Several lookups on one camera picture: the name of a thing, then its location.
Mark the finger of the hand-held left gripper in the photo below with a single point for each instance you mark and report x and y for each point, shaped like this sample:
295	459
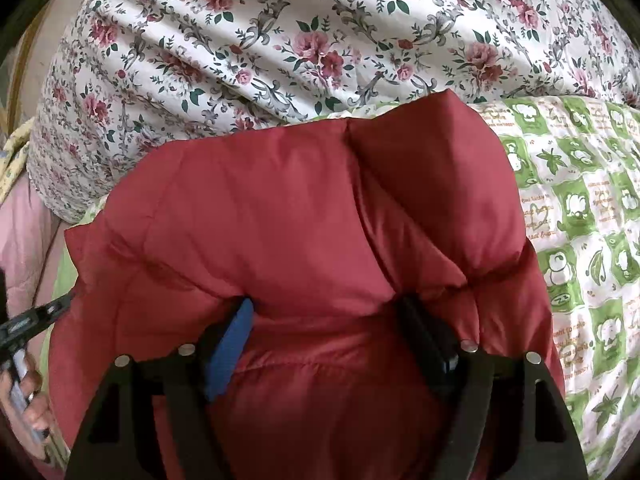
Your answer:
42	312

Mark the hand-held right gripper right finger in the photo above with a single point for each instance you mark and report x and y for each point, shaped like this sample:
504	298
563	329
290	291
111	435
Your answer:
432	340

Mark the pink quilt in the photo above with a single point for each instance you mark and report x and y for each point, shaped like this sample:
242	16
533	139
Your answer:
25	245

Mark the floral quilt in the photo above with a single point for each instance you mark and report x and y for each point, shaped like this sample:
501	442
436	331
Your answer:
300	35

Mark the yellow printed cloth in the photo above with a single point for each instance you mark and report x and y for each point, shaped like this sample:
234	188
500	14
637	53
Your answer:
15	160

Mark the wooden picture frame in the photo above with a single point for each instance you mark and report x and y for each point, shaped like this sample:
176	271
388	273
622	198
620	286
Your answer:
22	75

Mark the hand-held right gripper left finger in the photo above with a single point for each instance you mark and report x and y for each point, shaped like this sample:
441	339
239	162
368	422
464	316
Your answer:
230	350

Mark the green printed blanket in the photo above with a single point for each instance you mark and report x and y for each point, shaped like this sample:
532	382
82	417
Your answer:
580	185

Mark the person's left hand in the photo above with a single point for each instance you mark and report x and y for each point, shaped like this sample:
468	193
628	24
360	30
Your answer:
32	410

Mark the red quilted jacket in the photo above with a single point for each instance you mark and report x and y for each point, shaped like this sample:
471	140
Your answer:
300	240

